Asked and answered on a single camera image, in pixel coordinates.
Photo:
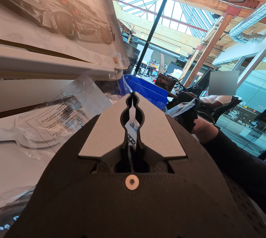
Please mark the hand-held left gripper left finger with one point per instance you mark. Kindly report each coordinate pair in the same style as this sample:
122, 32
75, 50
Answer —
104, 136

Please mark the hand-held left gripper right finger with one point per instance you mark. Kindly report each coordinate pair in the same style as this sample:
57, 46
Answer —
160, 136

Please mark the lego car set box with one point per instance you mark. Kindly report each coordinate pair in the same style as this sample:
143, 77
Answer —
165, 82

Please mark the pile of clear lego bags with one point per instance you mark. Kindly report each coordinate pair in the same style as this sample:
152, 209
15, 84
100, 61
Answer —
25, 138

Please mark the black lego set box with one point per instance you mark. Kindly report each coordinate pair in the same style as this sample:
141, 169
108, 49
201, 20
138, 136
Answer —
133, 53

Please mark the person's right hand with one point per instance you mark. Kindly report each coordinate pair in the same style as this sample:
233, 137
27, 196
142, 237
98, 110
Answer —
204, 129

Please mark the black monitor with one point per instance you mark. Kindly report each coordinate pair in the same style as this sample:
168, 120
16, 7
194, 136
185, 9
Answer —
204, 81

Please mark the blue plastic bin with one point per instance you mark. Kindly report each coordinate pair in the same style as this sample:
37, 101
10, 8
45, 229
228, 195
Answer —
149, 90

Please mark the black mesh office chair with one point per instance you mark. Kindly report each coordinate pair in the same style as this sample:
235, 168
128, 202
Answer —
233, 105

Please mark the large clear bag white label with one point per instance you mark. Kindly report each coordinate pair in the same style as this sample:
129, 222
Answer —
52, 121

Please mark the wooden desk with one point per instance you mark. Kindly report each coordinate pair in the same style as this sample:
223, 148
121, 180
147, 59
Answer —
149, 81

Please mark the cardboard sheet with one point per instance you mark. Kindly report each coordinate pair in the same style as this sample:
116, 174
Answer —
162, 62

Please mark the whiteboard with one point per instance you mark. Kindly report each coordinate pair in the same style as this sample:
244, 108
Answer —
148, 54

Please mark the white book stand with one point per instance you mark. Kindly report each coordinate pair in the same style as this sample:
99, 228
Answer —
41, 61

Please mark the black pole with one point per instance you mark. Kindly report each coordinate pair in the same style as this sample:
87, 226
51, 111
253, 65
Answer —
158, 17

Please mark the white instruction booklet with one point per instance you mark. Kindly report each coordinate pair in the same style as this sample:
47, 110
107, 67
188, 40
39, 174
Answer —
52, 34

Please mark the wall vent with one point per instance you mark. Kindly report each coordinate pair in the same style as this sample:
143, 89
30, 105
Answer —
182, 58

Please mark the wooden post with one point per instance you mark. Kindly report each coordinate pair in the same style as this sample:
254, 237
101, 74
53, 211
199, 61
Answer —
209, 50

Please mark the silver ventilation duct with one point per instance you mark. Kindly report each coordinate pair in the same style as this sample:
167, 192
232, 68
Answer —
245, 26

